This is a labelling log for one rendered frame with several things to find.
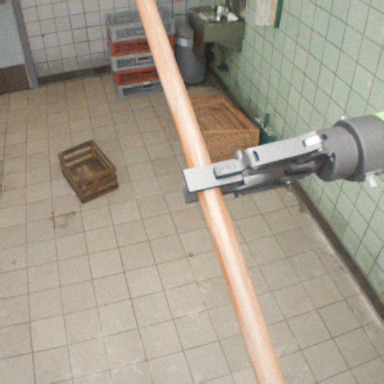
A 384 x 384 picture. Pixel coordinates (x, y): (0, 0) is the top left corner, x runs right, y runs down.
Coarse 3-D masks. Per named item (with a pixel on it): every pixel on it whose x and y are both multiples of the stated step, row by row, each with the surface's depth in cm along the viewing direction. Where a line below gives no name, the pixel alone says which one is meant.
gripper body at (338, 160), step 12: (324, 132) 54; (336, 132) 54; (348, 132) 54; (324, 144) 52; (336, 144) 52; (348, 144) 53; (312, 156) 52; (324, 156) 53; (336, 156) 52; (348, 156) 53; (324, 168) 55; (336, 168) 53; (348, 168) 53; (324, 180) 56; (336, 180) 55
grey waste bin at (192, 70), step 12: (180, 24) 396; (180, 36) 379; (192, 36) 376; (180, 48) 389; (204, 48) 394; (180, 60) 398; (192, 60) 395; (204, 60) 404; (180, 72) 407; (192, 72) 404; (204, 72) 413; (192, 84) 412
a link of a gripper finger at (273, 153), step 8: (304, 136) 50; (312, 136) 49; (272, 144) 49; (280, 144) 49; (288, 144) 49; (296, 144) 49; (320, 144) 49; (248, 152) 49; (256, 152) 49; (264, 152) 49; (272, 152) 49; (280, 152) 49; (288, 152) 49; (296, 152) 49; (304, 152) 49; (312, 152) 50; (248, 160) 49; (264, 160) 48; (272, 160) 48; (280, 160) 49; (288, 160) 50; (256, 168) 49
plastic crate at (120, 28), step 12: (108, 12) 369; (120, 12) 372; (132, 12) 376; (168, 12) 370; (108, 24) 354; (120, 24) 380; (132, 24) 346; (168, 24) 380; (120, 36) 351; (132, 36) 354; (144, 36) 357
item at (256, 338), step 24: (144, 0) 61; (144, 24) 60; (168, 48) 58; (168, 72) 56; (168, 96) 56; (192, 120) 54; (192, 144) 52; (216, 192) 50; (216, 216) 49; (216, 240) 49; (240, 264) 47; (240, 288) 46; (240, 312) 46; (264, 336) 44; (264, 360) 43
